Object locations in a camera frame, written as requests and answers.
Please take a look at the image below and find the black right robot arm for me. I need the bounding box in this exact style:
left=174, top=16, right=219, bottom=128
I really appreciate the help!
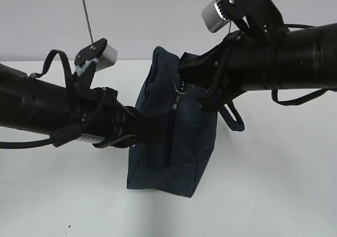
left=178, top=24, right=336, bottom=111

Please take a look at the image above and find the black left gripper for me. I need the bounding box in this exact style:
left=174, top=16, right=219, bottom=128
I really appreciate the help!
left=77, top=87, right=166, bottom=149

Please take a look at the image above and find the dark blue lunch bag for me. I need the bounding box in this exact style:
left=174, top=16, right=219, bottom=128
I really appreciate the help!
left=126, top=46, right=245, bottom=198

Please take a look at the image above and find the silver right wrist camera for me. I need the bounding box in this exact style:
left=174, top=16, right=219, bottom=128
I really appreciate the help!
left=202, top=0, right=263, bottom=33

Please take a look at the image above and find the silver zipper pull ring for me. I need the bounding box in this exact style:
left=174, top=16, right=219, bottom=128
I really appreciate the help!
left=172, top=76, right=191, bottom=110

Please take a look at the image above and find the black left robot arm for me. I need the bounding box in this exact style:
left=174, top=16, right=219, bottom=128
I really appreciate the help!
left=1, top=65, right=164, bottom=149

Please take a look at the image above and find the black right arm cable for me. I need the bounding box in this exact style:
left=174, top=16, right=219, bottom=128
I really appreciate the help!
left=207, top=23, right=330, bottom=107

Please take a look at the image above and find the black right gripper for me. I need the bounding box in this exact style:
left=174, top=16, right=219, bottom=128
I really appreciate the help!
left=177, top=31, right=279, bottom=112

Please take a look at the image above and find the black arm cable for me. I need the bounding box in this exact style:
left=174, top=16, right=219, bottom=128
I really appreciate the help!
left=207, top=23, right=330, bottom=107
left=0, top=49, right=106, bottom=151

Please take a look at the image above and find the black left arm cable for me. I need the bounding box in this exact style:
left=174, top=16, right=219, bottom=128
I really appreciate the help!
left=0, top=49, right=106, bottom=151

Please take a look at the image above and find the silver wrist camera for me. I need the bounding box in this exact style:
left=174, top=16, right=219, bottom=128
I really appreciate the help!
left=202, top=0, right=263, bottom=33
left=74, top=38, right=118, bottom=72

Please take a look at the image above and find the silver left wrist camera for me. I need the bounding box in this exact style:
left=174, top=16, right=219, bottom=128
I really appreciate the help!
left=74, top=38, right=118, bottom=72

